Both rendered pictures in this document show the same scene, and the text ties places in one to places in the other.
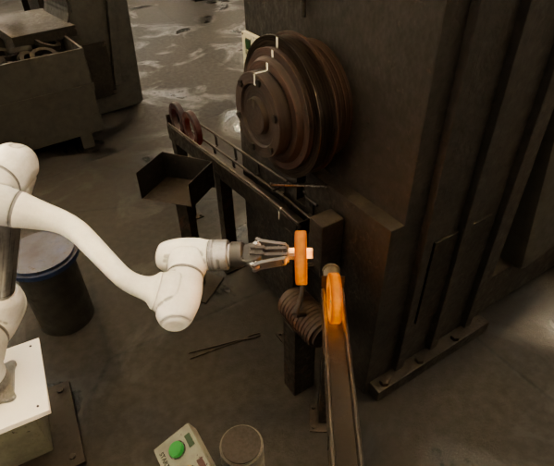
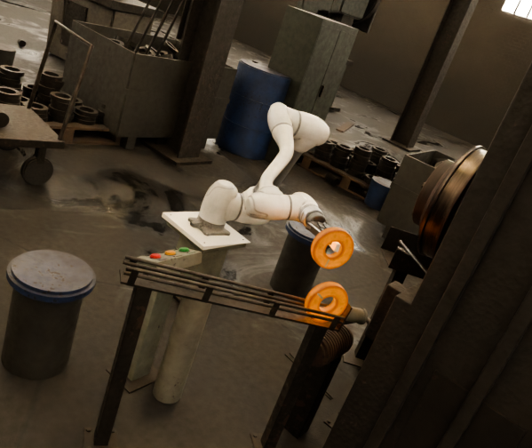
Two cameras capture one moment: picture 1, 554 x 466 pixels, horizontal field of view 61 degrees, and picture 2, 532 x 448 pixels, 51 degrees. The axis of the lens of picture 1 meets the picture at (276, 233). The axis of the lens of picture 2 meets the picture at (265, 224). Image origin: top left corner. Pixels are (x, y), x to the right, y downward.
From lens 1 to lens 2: 1.64 m
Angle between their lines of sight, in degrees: 56
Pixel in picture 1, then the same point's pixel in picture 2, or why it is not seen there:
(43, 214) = (282, 137)
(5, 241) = not seen: hidden behind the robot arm
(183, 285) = (273, 196)
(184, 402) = (246, 353)
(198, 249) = (305, 201)
